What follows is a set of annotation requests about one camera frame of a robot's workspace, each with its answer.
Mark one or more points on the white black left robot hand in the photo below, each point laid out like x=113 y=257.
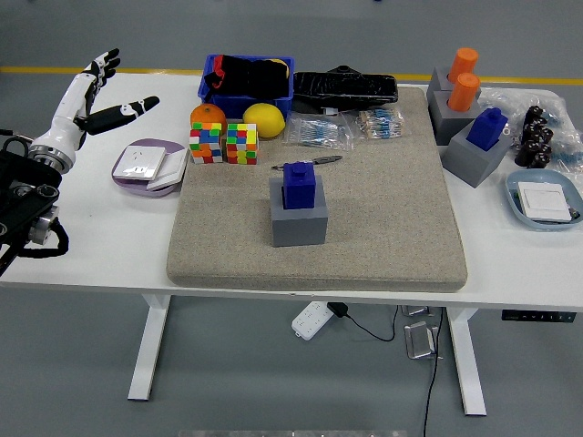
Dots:
x=66 y=118

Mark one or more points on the blue square seal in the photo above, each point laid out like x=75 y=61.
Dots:
x=486 y=129
x=298 y=189

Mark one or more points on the grey square-slot seal holder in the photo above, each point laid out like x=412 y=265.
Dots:
x=298 y=230
x=471 y=166

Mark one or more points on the grey round-slot seal holder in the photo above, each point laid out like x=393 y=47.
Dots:
x=448 y=127
x=438 y=82

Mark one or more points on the orange round seal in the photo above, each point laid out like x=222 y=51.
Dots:
x=463 y=93
x=464 y=61

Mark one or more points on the purple dish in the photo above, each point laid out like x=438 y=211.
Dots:
x=175 y=145

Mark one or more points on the orange fruit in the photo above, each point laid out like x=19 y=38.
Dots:
x=207 y=114

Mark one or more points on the colourful puzzle cube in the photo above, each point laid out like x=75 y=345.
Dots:
x=206 y=143
x=241 y=143

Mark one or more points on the blue plastic bin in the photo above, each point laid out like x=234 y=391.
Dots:
x=206 y=77

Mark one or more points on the black red cloth gloves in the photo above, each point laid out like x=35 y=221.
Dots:
x=255 y=77

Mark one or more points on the yellow lemon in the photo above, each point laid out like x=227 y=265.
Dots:
x=266 y=119

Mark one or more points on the yellow item in bin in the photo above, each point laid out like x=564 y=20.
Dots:
x=285 y=69

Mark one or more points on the white table leg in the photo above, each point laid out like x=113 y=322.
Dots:
x=148 y=346
x=467 y=364

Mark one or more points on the clear bag of blue resistors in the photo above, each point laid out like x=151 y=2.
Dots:
x=319 y=132

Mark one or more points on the black silver pen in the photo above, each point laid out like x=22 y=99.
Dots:
x=328 y=159

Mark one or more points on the black plastic-wrapped keyboard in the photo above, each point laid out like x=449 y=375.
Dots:
x=346 y=88

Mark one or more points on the clear bag of brown resistors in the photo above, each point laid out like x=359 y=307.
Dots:
x=380 y=124

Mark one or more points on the white power strip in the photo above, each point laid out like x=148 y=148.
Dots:
x=312 y=321

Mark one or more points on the grey-brown table mat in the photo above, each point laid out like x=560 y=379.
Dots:
x=387 y=218

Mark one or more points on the clear bag of small parts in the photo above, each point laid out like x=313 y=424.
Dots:
x=569 y=145
x=505 y=98

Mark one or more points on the light blue dish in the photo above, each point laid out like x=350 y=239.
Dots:
x=546 y=175

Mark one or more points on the black table control panel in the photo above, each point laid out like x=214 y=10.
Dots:
x=537 y=315

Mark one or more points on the white wall socket panel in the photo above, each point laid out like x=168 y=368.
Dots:
x=139 y=163

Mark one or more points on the silver metal bracket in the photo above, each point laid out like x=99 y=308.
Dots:
x=421 y=341
x=416 y=311

